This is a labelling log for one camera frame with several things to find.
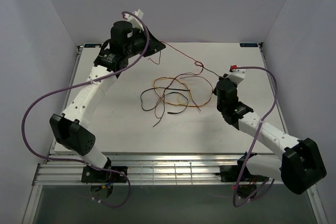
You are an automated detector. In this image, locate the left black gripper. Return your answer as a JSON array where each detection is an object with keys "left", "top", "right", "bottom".
[{"left": 124, "top": 26, "right": 165, "bottom": 59}]

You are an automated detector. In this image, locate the red wire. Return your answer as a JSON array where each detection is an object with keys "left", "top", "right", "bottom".
[
  {"left": 152, "top": 73, "right": 214, "bottom": 128},
  {"left": 148, "top": 40, "right": 205, "bottom": 76}
]

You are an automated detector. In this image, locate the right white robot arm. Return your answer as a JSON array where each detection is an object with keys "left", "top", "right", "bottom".
[{"left": 213, "top": 72, "right": 327, "bottom": 195}]

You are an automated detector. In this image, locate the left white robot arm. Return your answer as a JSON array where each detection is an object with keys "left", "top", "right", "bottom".
[{"left": 49, "top": 21, "right": 165, "bottom": 182}]

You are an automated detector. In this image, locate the right blue logo sticker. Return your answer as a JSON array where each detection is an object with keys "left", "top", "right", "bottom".
[{"left": 239, "top": 43, "right": 258, "bottom": 48}]

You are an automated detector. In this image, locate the blue logo sticker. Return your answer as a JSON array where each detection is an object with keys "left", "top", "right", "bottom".
[
  {"left": 239, "top": 43, "right": 258, "bottom": 48},
  {"left": 83, "top": 44, "right": 102, "bottom": 48}
]

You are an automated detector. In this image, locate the left blue logo sticker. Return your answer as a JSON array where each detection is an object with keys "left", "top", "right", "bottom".
[{"left": 83, "top": 44, "right": 102, "bottom": 48}]

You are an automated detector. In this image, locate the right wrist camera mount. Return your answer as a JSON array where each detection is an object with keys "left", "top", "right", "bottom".
[{"left": 227, "top": 65, "right": 246, "bottom": 85}]

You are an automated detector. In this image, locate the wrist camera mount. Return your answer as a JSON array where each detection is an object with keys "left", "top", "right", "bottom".
[
  {"left": 122, "top": 9, "right": 144, "bottom": 30},
  {"left": 227, "top": 65, "right": 246, "bottom": 85}
]

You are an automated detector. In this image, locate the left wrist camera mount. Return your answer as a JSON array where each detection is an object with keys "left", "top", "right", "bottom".
[{"left": 122, "top": 9, "right": 144, "bottom": 30}]

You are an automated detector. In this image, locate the yellow wire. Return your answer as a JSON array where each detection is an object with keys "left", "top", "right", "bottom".
[{"left": 152, "top": 77, "right": 211, "bottom": 108}]

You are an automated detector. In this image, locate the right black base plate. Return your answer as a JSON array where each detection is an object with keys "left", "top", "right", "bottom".
[{"left": 215, "top": 165, "right": 266, "bottom": 182}]

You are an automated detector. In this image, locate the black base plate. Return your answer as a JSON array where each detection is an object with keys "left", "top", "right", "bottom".
[
  {"left": 215, "top": 165, "right": 266, "bottom": 182},
  {"left": 80, "top": 165, "right": 128, "bottom": 183}
]

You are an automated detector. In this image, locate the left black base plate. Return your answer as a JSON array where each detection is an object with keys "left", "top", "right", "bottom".
[{"left": 80, "top": 165, "right": 128, "bottom": 183}]

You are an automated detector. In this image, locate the aluminium rail frame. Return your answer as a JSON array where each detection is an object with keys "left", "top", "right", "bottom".
[{"left": 33, "top": 42, "right": 328, "bottom": 223}]

